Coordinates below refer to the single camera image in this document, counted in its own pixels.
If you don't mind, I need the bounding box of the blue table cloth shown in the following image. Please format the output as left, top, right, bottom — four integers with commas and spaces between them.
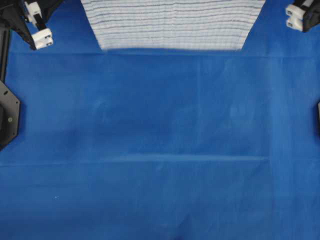
0, 0, 320, 240

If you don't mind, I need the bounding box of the black left rail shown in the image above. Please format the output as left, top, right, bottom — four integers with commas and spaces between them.
0, 24, 11, 83

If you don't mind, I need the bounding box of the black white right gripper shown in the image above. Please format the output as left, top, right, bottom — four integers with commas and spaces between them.
285, 0, 320, 33

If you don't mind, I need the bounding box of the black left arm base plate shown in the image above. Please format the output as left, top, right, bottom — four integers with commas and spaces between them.
0, 81, 20, 151

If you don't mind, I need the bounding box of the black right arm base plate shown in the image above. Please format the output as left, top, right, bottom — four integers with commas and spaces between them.
316, 101, 320, 136

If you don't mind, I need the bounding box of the white blue striped towel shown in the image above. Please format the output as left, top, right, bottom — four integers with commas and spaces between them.
82, 0, 265, 51

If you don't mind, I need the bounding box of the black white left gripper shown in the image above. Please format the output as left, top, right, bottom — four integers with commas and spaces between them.
0, 0, 62, 50

